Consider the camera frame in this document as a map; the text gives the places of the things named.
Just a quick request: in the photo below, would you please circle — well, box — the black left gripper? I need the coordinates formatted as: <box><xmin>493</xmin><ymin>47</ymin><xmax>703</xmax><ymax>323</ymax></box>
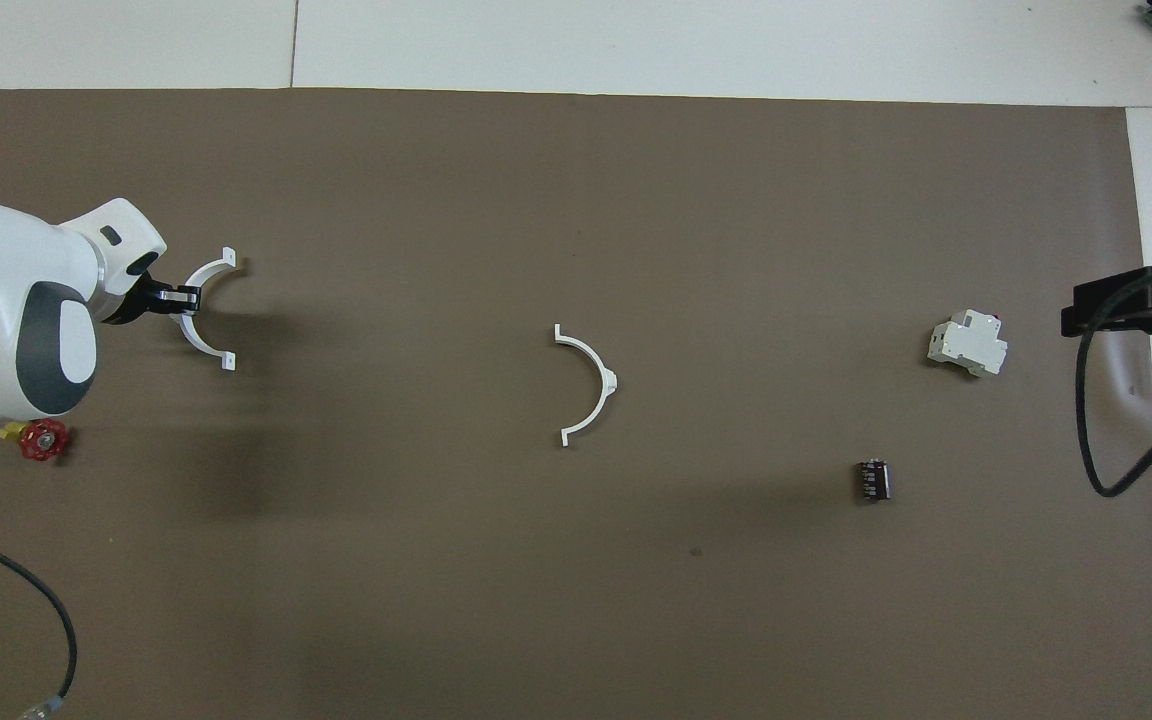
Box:
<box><xmin>98</xmin><ymin>262</ymin><xmax>204</xmax><ymax>327</ymax></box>

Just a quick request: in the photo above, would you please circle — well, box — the white half-ring pipe clamp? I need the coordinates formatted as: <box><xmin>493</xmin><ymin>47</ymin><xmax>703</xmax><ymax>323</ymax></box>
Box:
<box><xmin>553</xmin><ymin>324</ymin><xmax>620</xmax><ymax>448</ymax></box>
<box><xmin>179</xmin><ymin>247</ymin><xmax>240</xmax><ymax>373</ymax></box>

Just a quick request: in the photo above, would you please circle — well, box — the white circuit breaker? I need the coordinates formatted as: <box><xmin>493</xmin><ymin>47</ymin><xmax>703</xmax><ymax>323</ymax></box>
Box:
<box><xmin>926</xmin><ymin>310</ymin><xmax>1009</xmax><ymax>379</ymax></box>

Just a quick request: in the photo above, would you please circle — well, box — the brown table mat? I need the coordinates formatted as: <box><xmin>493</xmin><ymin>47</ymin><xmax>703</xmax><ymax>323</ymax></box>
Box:
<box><xmin>0</xmin><ymin>88</ymin><xmax>1152</xmax><ymax>720</ymax></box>

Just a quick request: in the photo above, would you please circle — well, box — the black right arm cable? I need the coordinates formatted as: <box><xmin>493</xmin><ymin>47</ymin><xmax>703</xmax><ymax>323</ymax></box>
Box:
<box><xmin>1076</xmin><ymin>260</ymin><xmax>1152</xmax><ymax>499</ymax></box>

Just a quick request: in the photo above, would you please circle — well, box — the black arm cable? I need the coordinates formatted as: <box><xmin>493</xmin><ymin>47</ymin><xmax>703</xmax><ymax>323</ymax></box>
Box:
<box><xmin>1076</xmin><ymin>260</ymin><xmax>1152</xmax><ymax>499</ymax></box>
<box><xmin>0</xmin><ymin>524</ymin><xmax>79</xmax><ymax>720</ymax></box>

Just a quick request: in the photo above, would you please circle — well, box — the red-handled brass valve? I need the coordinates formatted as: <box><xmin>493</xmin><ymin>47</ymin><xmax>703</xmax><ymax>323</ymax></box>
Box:
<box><xmin>0</xmin><ymin>418</ymin><xmax>71</xmax><ymax>463</ymax></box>

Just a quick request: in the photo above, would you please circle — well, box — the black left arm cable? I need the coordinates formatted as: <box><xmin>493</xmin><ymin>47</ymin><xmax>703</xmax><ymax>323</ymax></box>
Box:
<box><xmin>0</xmin><ymin>524</ymin><xmax>79</xmax><ymax>720</ymax></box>

